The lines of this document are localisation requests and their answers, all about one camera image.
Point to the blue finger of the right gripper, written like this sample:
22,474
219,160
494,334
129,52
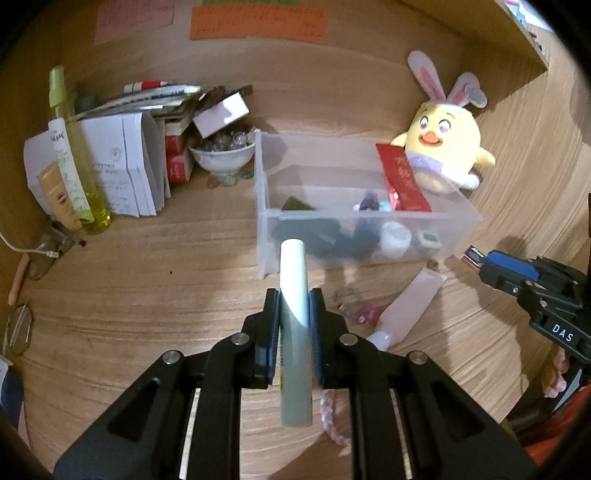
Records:
513,264

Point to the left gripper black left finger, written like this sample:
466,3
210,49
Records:
244,360

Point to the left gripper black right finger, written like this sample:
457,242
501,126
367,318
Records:
345,361

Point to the small dark blue card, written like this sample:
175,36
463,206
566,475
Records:
474,258

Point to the pale green cosmetic tube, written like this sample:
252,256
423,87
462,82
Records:
295,337

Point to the pink cosmetic tube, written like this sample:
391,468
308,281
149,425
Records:
399,318

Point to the dark purple lip gloss tube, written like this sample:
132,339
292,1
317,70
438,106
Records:
366,235

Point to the right hand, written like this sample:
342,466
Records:
556,365

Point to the red tea packet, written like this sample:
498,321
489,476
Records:
403,191

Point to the small light blue object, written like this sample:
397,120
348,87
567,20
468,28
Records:
385,206

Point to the yellow chick plush toy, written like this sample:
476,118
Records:
444,136

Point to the clear plastic storage box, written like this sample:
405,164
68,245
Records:
331,193

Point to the white bowl of marbles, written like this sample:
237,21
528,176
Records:
226,154

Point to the yellow green spray bottle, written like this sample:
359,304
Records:
76,168

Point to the wooden shelf board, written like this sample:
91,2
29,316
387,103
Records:
494,23

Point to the white folded paper booklets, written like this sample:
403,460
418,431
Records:
128,155

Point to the small white cardboard box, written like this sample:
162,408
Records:
224,113

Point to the beige cosmetic tube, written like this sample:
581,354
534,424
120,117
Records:
56,195

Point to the red white marker pen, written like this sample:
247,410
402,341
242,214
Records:
144,85

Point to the orange sticky note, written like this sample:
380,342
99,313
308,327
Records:
261,20

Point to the pink sticky note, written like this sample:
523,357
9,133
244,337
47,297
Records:
117,19

